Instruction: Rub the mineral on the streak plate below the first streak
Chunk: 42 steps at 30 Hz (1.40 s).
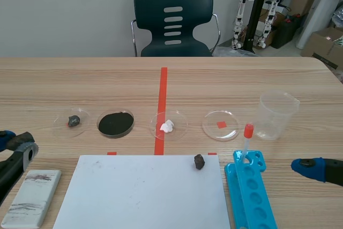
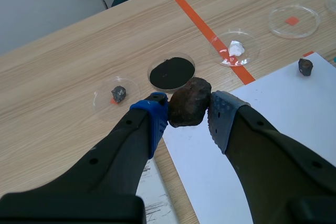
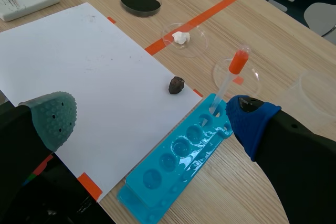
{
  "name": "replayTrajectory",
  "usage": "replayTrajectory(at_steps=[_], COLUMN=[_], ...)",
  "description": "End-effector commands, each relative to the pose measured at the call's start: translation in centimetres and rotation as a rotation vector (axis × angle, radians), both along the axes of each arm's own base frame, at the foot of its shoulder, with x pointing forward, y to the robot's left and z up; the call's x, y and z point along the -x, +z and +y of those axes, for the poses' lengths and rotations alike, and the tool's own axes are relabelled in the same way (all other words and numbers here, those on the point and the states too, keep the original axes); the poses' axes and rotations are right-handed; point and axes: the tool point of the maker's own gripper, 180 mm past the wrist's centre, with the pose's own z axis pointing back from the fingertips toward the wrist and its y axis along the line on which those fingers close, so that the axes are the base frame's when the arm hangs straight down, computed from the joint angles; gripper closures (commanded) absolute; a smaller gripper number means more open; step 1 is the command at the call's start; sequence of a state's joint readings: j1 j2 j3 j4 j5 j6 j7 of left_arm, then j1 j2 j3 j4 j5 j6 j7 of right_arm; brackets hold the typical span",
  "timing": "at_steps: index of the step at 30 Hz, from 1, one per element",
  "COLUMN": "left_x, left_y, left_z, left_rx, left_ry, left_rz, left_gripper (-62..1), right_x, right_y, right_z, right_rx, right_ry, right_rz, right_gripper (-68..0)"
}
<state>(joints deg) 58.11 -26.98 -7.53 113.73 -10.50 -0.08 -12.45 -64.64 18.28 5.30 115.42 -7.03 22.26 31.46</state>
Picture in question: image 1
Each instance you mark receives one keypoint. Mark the small white humanoid robot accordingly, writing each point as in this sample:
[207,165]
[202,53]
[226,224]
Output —
[270,11]
[242,11]

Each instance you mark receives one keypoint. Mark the glass dish with black powder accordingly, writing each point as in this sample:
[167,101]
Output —
[115,124]

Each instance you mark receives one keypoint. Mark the small white streak tile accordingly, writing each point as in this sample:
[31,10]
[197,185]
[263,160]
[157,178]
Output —
[32,196]

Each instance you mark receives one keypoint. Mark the clear plastic beaker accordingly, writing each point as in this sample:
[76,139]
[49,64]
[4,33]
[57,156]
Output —
[276,119]

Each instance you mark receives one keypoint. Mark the small grey stone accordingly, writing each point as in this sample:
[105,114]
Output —
[74,121]

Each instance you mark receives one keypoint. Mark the turquoise rack with round holes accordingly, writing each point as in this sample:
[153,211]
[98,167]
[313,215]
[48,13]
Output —
[254,191]

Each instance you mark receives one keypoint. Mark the small dark mineral stone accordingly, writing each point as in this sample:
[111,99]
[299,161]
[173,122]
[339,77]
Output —
[21,139]

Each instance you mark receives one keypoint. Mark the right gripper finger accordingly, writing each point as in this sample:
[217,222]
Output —
[313,169]

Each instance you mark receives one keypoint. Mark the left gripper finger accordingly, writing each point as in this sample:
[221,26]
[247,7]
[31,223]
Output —
[6,135]
[16,163]

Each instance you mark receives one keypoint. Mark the white lump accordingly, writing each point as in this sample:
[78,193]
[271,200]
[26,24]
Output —
[167,126]

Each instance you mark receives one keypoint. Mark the white sheet of paper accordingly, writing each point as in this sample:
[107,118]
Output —
[139,194]

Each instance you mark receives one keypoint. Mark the clear glass dish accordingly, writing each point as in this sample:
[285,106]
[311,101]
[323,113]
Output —
[178,125]
[61,129]
[221,132]

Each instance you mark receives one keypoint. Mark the black metal rail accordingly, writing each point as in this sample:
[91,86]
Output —
[257,11]

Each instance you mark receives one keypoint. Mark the small dark brown stone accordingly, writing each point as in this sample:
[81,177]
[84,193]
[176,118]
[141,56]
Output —
[199,162]

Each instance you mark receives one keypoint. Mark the dropper with red bulb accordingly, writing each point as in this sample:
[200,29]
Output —
[248,131]

